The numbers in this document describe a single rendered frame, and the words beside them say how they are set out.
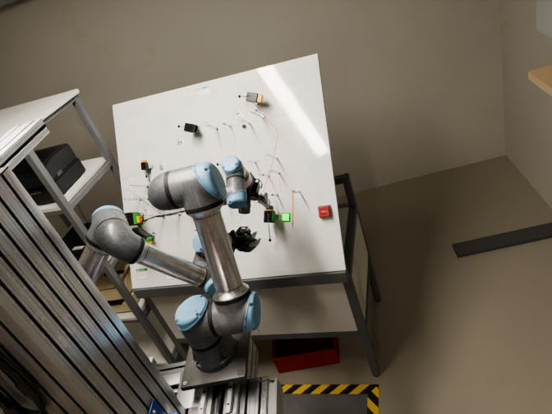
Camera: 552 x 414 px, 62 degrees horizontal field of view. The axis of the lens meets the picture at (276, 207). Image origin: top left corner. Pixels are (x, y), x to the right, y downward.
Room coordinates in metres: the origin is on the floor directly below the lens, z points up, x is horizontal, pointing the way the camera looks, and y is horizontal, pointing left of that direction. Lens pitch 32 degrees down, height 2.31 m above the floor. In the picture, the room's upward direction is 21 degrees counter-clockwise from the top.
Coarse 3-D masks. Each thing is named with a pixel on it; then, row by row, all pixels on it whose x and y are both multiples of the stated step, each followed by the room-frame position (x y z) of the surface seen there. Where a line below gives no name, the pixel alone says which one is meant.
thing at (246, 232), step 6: (240, 228) 1.60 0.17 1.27; (246, 228) 1.61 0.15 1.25; (234, 234) 1.54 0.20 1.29; (240, 234) 1.56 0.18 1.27; (246, 234) 1.59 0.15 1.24; (234, 240) 1.53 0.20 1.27; (240, 240) 1.55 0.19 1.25; (246, 240) 1.54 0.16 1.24; (252, 240) 1.58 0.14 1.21; (240, 246) 1.55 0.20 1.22; (246, 246) 1.57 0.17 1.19
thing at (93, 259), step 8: (104, 208) 1.45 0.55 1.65; (112, 208) 1.44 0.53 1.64; (96, 216) 1.42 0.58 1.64; (104, 216) 1.39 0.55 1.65; (112, 216) 1.38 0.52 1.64; (120, 216) 1.40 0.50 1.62; (96, 224) 1.37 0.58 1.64; (128, 224) 1.38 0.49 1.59; (88, 232) 1.40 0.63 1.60; (88, 240) 1.38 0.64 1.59; (88, 248) 1.38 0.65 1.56; (96, 248) 1.35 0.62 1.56; (80, 256) 1.39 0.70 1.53; (88, 256) 1.37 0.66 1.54; (96, 256) 1.36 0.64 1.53; (104, 256) 1.37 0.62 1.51; (80, 264) 1.36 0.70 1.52; (88, 264) 1.35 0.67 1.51; (96, 264) 1.36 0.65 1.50; (104, 264) 1.39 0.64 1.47; (88, 272) 1.35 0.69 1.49; (96, 272) 1.36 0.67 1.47; (96, 280) 1.37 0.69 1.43
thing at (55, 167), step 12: (48, 156) 2.24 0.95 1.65; (60, 156) 2.28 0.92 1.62; (72, 156) 2.35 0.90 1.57; (24, 168) 2.23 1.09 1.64; (48, 168) 2.18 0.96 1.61; (60, 168) 2.24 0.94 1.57; (72, 168) 2.30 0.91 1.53; (84, 168) 2.37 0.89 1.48; (24, 180) 2.18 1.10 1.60; (36, 180) 2.15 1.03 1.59; (60, 180) 2.20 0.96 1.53; (72, 180) 2.26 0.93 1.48; (36, 192) 2.13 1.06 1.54; (48, 192) 2.11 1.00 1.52; (36, 204) 2.15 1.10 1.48
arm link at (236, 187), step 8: (232, 176) 1.54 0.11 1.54; (240, 176) 1.54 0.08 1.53; (232, 184) 1.51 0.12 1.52; (240, 184) 1.51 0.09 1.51; (232, 192) 1.48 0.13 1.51; (240, 192) 1.48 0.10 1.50; (224, 200) 1.49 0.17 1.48; (232, 200) 1.46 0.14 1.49; (240, 200) 1.46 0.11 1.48; (232, 208) 1.48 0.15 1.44; (240, 208) 1.48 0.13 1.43
